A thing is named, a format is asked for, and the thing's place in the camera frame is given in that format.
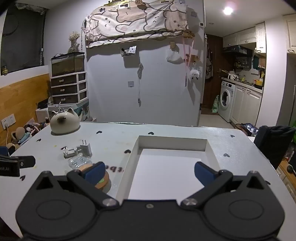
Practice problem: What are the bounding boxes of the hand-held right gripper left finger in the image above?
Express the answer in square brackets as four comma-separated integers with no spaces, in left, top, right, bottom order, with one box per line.
[30,162,119,208]

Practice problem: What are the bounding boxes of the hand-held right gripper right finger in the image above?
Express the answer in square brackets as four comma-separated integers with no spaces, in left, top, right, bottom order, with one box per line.
[180,162,270,208]

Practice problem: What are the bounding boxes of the round cork coaster green bear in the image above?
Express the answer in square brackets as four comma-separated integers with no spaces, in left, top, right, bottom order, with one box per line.
[74,163,110,191]

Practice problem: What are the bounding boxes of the shallow white box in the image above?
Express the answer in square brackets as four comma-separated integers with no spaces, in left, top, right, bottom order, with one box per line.
[116,135,221,201]

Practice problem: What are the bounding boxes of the clear plastic blister pack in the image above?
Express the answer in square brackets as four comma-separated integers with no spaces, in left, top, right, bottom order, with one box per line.
[68,156,92,169]

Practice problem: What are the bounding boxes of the pile of plush toys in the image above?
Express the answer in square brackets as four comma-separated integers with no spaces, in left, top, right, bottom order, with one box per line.
[6,120,50,151]

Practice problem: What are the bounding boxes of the white storage box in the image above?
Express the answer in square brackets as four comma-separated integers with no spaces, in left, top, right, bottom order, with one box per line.
[35,105,56,123]

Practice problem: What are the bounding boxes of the white cat-shaped teapot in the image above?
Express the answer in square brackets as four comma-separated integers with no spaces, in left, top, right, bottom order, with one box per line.
[50,107,82,135]

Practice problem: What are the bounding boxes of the blue patterned bag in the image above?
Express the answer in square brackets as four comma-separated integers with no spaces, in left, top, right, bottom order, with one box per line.
[236,122,259,136]

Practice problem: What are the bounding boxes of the teal printed cloth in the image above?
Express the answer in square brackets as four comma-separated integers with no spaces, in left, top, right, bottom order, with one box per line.
[74,102,90,122]

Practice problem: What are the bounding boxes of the green plastic bag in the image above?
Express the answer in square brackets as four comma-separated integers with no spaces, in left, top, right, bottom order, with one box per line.
[211,95,220,114]

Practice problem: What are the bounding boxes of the white washing machine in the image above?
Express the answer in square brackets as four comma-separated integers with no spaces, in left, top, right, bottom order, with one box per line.
[218,80,236,123]

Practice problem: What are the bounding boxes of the dark jacket on chair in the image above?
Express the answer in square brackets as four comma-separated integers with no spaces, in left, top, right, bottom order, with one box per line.
[253,125,296,171]

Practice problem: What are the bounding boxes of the white kitchen base cabinet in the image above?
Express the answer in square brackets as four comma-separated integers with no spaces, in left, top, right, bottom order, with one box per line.
[230,83,264,127]

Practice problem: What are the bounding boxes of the white drawer unit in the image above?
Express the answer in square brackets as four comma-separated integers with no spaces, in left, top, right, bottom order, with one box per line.
[50,71,89,105]

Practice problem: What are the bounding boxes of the brown wooden door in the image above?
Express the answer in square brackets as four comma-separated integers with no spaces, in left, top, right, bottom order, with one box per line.
[203,34,223,109]

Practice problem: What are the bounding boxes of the glass fish tank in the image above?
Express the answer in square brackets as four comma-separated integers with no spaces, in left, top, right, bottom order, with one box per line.
[51,52,85,77]

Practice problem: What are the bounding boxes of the hanging apron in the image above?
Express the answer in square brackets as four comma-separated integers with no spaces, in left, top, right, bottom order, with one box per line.
[205,35,213,80]

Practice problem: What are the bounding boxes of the dark window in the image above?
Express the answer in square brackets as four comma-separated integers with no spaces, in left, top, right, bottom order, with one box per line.
[0,3,47,76]

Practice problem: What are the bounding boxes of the white hanging cloth pouch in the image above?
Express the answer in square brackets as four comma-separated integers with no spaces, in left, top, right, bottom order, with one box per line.
[166,50,184,63]

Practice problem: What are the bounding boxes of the white tall cabinet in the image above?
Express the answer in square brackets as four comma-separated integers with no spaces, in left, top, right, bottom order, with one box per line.
[276,14,296,128]

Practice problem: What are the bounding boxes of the black range hood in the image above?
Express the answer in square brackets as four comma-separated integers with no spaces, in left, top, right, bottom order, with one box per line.
[222,45,253,57]

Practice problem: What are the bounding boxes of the dried flower bouquet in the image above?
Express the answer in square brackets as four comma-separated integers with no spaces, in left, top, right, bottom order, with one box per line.
[68,31,81,54]

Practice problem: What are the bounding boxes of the bear printed blanket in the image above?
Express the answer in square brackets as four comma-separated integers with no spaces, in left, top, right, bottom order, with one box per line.
[84,0,190,48]

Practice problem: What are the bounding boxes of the white wall socket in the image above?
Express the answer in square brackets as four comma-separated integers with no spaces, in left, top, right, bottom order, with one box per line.
[1,114,16,130]

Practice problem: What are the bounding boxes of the hanging grey cord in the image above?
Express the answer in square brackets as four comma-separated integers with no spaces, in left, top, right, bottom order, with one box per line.
[137,62,144,107]

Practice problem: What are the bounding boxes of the white kitchen wall cabinets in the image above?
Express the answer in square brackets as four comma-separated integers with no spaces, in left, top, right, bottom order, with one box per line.
[222,22,266,54]

